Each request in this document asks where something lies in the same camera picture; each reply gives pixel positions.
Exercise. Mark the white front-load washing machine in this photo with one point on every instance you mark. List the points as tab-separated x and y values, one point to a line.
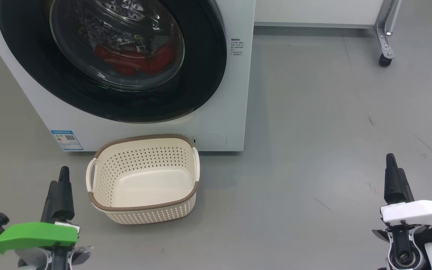
219	112

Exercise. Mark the white panel board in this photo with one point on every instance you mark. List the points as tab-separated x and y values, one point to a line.
313	11

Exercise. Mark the red garment with white stripes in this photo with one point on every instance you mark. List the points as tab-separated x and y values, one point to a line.
126	63

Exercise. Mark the blue energy label sticker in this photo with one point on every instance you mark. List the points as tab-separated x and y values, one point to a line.
66	139

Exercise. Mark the metal frame leg with caster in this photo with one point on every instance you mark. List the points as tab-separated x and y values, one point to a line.
383	35

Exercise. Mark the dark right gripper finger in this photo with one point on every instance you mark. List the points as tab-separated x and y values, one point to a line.
405	191
391	187

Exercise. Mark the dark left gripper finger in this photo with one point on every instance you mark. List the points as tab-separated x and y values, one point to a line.
66	202
50	206

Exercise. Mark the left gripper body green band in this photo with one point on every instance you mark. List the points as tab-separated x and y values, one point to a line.
32	234

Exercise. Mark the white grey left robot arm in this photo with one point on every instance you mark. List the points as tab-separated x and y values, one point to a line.
34	260

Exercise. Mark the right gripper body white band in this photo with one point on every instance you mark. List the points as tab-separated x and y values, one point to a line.
414	213

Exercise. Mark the cream perforated basket brown rim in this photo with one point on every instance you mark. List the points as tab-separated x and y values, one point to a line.
144	187

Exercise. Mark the printed text label sticker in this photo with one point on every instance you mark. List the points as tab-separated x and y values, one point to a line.
237	47

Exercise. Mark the black round glass washer door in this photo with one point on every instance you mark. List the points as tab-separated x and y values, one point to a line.
201	75

